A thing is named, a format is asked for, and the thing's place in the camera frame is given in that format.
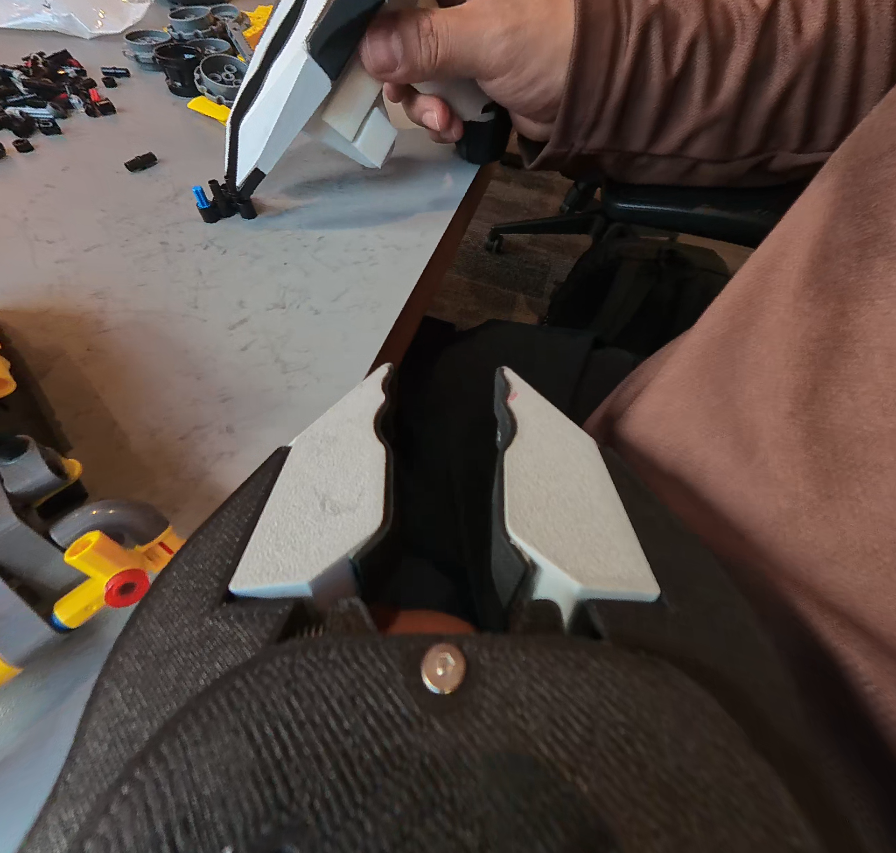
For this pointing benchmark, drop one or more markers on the blue connector pin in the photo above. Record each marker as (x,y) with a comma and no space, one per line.
(202,202)

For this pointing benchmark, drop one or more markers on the yellow curved panel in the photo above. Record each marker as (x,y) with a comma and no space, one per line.
(210,108)

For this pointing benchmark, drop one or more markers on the black office chair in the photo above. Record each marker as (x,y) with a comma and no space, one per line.
(672,209)

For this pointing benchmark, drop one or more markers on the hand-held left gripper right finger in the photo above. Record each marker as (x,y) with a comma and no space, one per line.
(574,517)

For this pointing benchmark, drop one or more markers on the person's right forearm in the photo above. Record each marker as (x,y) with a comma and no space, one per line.
(728,55)

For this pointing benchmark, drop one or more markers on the black multi-hole connector piece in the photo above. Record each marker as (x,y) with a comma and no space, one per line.
(235,202)

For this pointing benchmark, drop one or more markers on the black wheel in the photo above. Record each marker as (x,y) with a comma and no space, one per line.
(175,58)

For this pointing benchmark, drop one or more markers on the black connector pin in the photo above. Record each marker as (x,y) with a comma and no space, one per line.
(140,162)

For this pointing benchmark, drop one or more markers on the pile of small building parts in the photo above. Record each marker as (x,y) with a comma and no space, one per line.
(49,90)

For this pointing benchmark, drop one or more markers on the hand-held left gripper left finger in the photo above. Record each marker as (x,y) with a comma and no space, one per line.
(315,503)

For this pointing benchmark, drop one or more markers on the yellow toy vehicle model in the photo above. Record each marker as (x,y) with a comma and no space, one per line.
(84,573)

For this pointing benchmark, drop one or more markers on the person's right hand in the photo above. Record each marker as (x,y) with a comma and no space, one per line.
(504,27)

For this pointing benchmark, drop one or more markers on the group of grey toothed wheels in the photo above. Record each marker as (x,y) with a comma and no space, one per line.
(217,76)

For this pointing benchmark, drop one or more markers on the pile of yellow beams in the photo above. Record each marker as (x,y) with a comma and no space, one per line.
(259,20)

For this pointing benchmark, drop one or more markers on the grey desk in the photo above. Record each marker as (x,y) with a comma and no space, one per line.
(210,307)

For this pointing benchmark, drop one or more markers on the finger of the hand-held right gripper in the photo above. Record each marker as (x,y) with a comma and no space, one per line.
(357,6)
(273,83)

